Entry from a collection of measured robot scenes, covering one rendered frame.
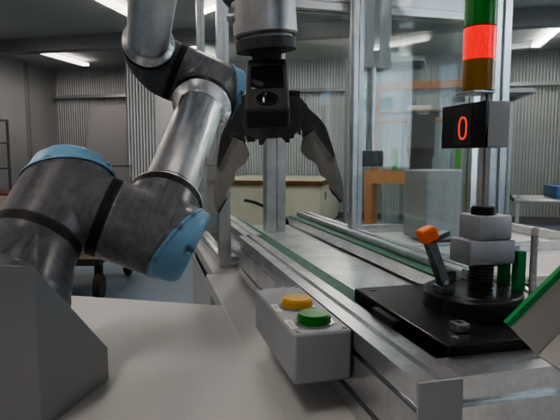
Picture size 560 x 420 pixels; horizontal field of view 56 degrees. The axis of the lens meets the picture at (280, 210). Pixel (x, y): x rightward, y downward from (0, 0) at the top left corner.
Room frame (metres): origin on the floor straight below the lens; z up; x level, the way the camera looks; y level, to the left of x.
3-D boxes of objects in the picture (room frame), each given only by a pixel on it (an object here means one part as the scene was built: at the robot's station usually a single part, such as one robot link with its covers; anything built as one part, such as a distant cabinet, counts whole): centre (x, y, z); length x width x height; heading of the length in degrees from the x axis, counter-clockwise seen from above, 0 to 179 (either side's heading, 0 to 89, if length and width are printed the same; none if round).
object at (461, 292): (0.65, -0.25, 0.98); 0.14 x 0.14 x 0.02
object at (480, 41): (0.86, -0.32, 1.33); 0.05 x 0.05 x 0.05
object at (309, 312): (0.61, -0.04, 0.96); 0.04 x 0.04 x 0.02
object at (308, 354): (0.68, -0.02, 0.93); 0.21 x 0.07 x 0.06; 15
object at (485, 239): (0.65, -0.26, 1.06); 0.08 x 0.04 x 0.07; 105
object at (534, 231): (0.60, -0.30, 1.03); 0.01 x 0.01 x 0.08
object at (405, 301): (0.65, -0.25, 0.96); 0.24 x 0.24 x 0.02; 15
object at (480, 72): (0.86, -0.32, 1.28); 0.05 x 0.05 x 0.05
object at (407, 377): (0.88, -0.04, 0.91); 0.89 x 0.06 x 0.11; 15
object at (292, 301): (0.68, -0.02, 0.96); 0.04 x 0.04 x 0.02
